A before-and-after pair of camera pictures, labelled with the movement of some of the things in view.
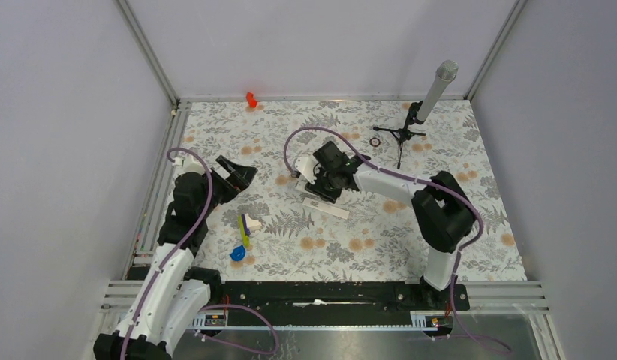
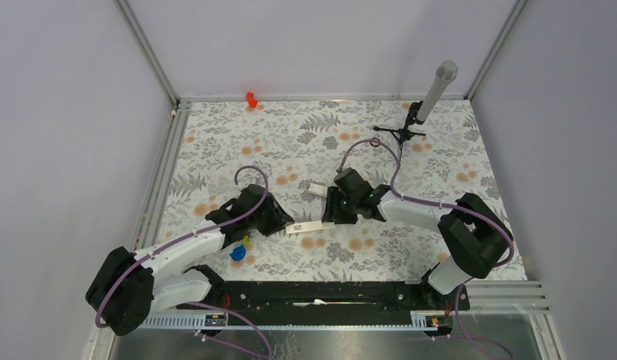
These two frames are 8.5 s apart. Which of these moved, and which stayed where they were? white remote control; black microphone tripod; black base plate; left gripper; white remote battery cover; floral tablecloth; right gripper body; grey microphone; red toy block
Moved: right gripper body; white remote battery cover; left gripper; white remote control
Stayed: grey microphone; black base plate; floral tablecloth; black microphone tripod; red toy block
